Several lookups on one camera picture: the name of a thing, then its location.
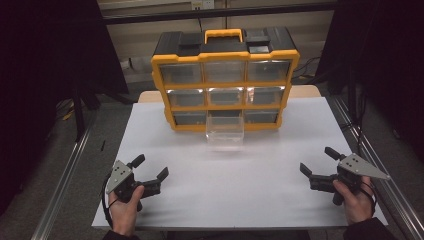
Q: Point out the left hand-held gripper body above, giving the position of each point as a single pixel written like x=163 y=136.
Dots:
x=118 y=176

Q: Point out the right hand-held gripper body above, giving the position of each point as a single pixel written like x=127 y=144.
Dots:
x=356 y=166

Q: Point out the person's right hand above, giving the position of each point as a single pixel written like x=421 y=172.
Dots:
x=358 y=206

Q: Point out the person's left hand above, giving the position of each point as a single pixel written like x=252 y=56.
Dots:
x=123 y=216

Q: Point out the single clear plastic drawer bin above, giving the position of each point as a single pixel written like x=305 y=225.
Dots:
x=225 y=133

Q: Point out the set of clear organizer drawers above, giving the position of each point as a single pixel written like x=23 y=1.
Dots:
x=181 y=73

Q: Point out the black curtain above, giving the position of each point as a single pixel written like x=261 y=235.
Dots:
x=383 y=50
x=40 y=66

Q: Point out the yellow black drawer organizer cabinet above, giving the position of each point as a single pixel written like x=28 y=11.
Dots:
x=173 y=43

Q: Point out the aluminium frame rail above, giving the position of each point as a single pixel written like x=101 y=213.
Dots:
x=383 y=166
x=63 y=183

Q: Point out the black stand post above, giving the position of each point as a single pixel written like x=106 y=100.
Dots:
x=78 y=116

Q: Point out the black horizontal frame bar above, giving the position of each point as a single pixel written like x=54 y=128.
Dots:
x=216 y=14

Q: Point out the white wall outlet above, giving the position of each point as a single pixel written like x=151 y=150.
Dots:
x=203 y=4

